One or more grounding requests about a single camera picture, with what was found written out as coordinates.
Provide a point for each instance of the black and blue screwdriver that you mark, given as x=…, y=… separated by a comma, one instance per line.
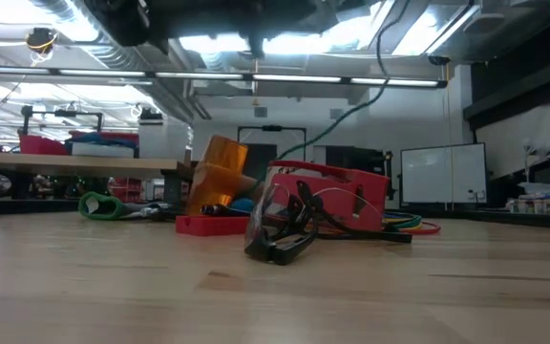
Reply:
x=242, y=205

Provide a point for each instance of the overhead light bar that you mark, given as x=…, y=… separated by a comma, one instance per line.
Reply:
x=198, y=75

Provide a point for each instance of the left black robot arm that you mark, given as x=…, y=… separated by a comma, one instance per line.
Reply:
x=122, y=21

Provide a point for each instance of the whiteboard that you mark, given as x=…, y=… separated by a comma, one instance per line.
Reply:
x=442, y=172

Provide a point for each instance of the black machine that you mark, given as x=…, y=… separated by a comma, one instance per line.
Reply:
x=351, y=157

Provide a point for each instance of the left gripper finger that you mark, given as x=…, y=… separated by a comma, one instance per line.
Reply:
x=257, y=45

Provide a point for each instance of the white box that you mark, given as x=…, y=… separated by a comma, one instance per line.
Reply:
x=103, y=150

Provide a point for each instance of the black safety glasses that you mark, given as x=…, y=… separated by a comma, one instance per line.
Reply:
x=280, y=248

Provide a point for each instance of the red tape dispenser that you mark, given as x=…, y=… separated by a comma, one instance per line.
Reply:
x=351, y=191

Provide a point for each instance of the black gantry frame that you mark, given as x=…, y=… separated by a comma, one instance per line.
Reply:
x=271, y=128

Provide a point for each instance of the red bit holder block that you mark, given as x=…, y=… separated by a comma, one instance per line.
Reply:
x=208, y=226

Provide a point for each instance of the blue cloth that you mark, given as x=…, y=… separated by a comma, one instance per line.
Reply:
x=98, y=138

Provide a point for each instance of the wooden workbench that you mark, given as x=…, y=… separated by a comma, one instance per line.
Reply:
x=65, y=165

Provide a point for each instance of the background robot rig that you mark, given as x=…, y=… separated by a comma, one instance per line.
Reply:
x=60, y=113

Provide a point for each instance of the small red bin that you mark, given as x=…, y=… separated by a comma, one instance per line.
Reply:
x=41, y=144

